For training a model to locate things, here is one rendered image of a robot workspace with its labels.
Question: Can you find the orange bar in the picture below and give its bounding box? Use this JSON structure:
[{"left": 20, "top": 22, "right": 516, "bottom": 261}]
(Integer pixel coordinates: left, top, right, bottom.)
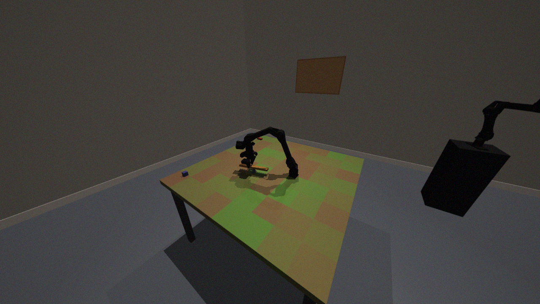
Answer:
[{"left": 239, "top": 163, "right": 268, "bottom": 171}]

